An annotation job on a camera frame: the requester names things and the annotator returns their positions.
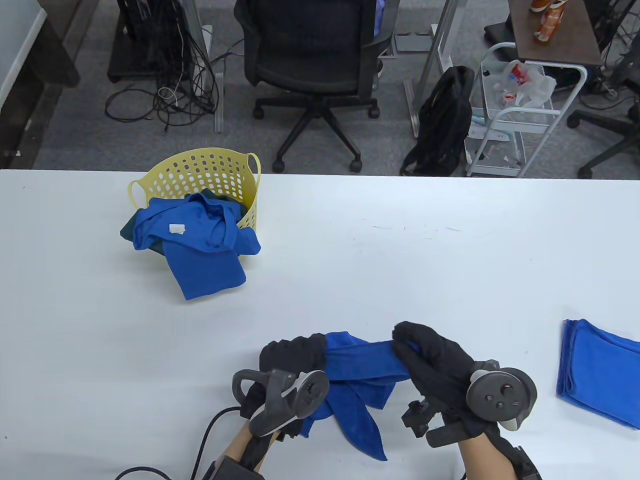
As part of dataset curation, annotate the dark brown desk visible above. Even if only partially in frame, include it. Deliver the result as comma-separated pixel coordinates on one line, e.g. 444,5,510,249
0,0,81,170

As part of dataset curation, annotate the dark green clothes garment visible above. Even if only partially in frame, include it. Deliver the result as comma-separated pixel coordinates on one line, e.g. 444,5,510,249
120,212,166,253

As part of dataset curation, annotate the black mesh wrist bracket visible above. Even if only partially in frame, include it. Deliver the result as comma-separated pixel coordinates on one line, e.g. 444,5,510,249
510,446,543,480

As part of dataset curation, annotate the brown wooden side table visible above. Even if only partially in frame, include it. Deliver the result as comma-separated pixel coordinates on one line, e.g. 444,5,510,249
507,0,603,67

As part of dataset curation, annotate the black sensor box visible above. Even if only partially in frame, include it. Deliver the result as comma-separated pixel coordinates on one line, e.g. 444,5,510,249
200,455,266,480

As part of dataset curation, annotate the bundle of black floor cables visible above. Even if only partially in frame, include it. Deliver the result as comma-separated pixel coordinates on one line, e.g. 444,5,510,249
104,30,226,133

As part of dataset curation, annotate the white utility cart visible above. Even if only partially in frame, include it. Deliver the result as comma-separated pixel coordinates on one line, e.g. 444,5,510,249
464,42,588,178

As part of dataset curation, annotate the tangle of black cables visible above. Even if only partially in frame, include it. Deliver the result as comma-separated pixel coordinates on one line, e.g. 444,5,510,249
580,0,640,111

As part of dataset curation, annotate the black equipment rack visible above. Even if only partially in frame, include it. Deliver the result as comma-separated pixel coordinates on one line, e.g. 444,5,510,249
107,0,196,83

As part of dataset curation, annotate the black swivel chair base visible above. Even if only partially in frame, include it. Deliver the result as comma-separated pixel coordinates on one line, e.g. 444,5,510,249
566,65,640,180

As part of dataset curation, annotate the blue towel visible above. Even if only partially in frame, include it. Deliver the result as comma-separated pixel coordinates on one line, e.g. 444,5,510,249
556,318,640,430
300,330,412,462

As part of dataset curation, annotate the yellow perforated laundry basket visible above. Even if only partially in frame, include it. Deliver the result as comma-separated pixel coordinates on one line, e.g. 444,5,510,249
127,147,262,233

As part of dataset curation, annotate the white power strip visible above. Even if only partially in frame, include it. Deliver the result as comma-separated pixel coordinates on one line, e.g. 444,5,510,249
192,25,214,98

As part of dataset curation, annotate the black office chair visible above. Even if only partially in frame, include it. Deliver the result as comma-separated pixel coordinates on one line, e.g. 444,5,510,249
234,0,401,174

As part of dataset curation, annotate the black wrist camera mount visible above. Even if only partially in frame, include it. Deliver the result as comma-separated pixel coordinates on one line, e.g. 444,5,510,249
401,397,436,440

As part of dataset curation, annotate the black cable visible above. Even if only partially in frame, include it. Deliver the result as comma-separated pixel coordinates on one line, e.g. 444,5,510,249
114,406,241,480

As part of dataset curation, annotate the grey handheld controller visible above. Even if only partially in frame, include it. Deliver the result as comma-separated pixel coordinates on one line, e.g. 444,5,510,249
231,369,331,438
426,360,538,448

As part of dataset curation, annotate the person's left hand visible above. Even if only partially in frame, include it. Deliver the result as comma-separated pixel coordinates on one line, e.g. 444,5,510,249
240,333,328,441

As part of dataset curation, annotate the person's right forearm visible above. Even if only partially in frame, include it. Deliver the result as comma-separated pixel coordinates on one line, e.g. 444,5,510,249
457,430,526,480

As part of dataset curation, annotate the person's right hand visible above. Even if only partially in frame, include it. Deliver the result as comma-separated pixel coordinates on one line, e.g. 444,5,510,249
391,321,501,441

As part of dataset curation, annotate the white desk top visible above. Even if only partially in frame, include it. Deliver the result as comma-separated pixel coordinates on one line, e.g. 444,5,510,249
0,0,47,108

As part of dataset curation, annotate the white plastic bag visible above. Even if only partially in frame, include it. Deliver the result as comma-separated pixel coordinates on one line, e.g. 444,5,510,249
492,59,557,108

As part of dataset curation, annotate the black backpack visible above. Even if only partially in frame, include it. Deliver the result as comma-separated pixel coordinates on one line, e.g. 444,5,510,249
400,65,476,177

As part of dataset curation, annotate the blue clothes shirt white tag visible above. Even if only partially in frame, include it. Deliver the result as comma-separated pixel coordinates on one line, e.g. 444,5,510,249
132,191,262,302

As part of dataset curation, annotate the grey metal desk frame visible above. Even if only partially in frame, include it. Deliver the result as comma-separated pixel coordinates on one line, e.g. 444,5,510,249
395,0,463,138

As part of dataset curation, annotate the grey metal desk leg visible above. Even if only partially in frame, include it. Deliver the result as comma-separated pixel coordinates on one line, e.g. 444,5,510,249
185,0,225,133

